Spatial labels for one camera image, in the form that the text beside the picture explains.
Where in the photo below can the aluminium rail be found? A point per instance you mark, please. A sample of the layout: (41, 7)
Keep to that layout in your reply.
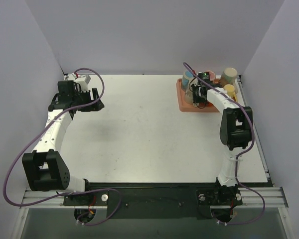
(271, 197)

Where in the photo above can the yellow mug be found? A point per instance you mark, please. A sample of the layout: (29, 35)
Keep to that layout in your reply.
(230, 89)

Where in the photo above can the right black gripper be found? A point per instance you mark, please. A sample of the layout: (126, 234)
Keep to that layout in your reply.
(197, 94)

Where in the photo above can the pink cartoon mug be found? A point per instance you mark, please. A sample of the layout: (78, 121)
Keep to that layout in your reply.
(212, 75)

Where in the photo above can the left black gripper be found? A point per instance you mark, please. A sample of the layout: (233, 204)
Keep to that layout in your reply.
(90, 100)

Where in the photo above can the cream green mug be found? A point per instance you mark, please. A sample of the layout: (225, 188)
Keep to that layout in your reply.
(228, 76)

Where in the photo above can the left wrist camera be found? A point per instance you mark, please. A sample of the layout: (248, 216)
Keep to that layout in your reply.
(82, 80)

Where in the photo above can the cream floral mug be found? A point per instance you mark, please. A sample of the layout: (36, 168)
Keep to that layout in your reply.
(188, 97)

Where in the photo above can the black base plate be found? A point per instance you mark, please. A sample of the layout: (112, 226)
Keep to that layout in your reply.
(159, 200)

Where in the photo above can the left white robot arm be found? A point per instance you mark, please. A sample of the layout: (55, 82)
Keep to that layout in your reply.
(44, 167)

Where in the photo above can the blue-bottom cartoon mug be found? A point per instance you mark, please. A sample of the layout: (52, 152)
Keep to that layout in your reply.
(186, 78)

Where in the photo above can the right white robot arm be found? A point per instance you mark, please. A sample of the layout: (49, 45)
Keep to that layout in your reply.
(236, 128)

